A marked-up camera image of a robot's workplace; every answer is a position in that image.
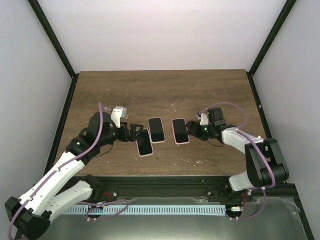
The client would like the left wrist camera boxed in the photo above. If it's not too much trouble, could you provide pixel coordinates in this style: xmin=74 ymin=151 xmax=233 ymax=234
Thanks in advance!
xmin=110 ymin=106 xmax=127 ymax=128

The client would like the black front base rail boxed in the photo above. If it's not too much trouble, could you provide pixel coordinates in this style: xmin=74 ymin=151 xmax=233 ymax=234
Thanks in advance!
xmin=72 ymin=174 xmax=296 ymax=203

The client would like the black frame post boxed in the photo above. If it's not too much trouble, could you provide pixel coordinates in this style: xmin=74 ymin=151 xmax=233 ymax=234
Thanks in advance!
xmin=27 ymin=0 xmax=77 ymax=79
xmin=246 ymin=0 xmax=297 ymax=78

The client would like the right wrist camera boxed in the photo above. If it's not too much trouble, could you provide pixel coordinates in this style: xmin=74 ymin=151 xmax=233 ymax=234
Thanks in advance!
xmin=196 ymin=111 xmax=209 ymax=126

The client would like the black right frame post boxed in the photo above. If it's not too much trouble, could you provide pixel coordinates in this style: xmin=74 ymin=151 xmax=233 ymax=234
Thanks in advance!
xmin=246 ymin=0 xmax=297 ymax=78

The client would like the pink phone case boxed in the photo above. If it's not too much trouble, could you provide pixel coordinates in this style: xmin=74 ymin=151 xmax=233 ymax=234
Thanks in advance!
xmin=171 ymin=118 xmax=191 ymax=145

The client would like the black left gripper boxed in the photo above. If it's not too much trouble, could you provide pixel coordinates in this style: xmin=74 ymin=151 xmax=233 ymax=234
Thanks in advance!
xmin=99 ymin=121 xmax=144 ymax=147

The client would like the white phone case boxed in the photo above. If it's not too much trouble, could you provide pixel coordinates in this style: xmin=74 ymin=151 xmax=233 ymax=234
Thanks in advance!
xmin=135 ymin=128 xmax=154 ymax=158
xmin=147 ymin=116 xmax=166 ymax=144

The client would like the black left frame post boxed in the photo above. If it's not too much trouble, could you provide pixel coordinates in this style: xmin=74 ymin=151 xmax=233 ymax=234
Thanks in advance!
xmin=27 ymin=0 xmax=77 ymax=79

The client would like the white slotted cable duct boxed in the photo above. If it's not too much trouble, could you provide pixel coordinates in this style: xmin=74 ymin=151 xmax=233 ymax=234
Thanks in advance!
xmin=64 ymin=205 xmax=226 ymax=216

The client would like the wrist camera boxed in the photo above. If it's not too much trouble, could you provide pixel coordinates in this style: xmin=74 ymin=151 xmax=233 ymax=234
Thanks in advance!
xmin=196 ymin=111 xmax=209 ymax=126
xmin=110 ymin=106 xmax=127 ymax=128

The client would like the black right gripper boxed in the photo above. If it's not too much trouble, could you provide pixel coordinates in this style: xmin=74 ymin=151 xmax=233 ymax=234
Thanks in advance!
xmin=181 ymin=121 xmax=215 ymax=142

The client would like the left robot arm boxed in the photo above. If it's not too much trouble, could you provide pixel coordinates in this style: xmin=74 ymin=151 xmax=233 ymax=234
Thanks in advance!
xmin=4 ymin=112 xmax=143 ymax=240

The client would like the black phone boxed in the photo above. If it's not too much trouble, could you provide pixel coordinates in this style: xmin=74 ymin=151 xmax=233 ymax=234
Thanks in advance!
xmin=136 ymin=129 xmax=153 ymax=156

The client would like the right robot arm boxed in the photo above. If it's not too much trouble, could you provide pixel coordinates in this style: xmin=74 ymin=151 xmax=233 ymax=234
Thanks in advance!
xmin=186 ymin=107 xmax=290 ymax=202

